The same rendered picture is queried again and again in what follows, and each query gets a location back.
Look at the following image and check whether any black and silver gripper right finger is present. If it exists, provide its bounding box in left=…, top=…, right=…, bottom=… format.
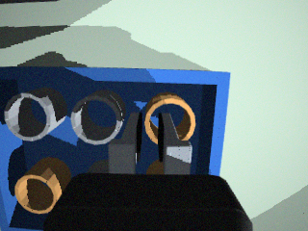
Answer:
left=158, top=113, right=192, bottom=174

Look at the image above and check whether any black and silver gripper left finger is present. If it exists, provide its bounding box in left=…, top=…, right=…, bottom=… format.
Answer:
left=108, top=113, right=142, bottom=174

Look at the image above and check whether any blue crate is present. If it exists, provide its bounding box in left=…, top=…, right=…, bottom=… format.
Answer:
left=0, top=66, right=231, bottom=231

